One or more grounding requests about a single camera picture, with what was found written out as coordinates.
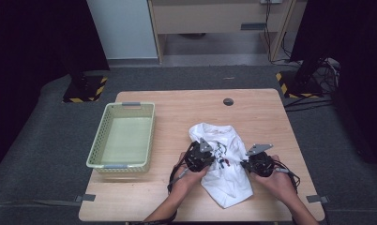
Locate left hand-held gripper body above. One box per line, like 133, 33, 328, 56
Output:
185, 137, 217, 173

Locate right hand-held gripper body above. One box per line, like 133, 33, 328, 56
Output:
241, 143, 276, 178

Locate white printed t-shirt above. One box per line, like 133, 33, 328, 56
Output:
188, 122, 254, 209

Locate person's left hand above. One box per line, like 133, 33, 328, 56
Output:
170, 152, 211, 197

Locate person's right hand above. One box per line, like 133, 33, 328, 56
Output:
250, 154, 299, 204

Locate grey tape piece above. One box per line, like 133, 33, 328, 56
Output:
306, 194, 330, 204
74, 193, 97, 203

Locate light green plastic basket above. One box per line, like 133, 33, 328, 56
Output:
85, 101, 157, 174

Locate yellow-black striped stand base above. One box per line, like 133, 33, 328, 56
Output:
62, 74, 109, 103
275, 70, 324, 99

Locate beige wooden desk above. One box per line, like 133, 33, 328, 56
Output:
147, 0, 298, 64

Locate white cabinet panel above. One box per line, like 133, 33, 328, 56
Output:
85, 0, 159, 60

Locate black curtain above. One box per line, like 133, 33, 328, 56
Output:
289, 0, 377, 173
0, 0, 110, 177

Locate left hand-held gripper cable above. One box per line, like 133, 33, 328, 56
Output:
128, 154, 190, 225

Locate hand-held gripper cable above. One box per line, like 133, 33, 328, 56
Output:
128, 154, 190, 225
272, 158, 302, 195

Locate right hand-held gripper cable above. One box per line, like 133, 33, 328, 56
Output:
272, 158, 302, 195

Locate black floor cables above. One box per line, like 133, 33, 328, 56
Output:
283, 94, 335, 113

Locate tangled floor cable bundle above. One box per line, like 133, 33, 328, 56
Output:
314, 57, 341, 95

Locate hanging black cables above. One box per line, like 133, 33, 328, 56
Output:
263, 0, 292, 66

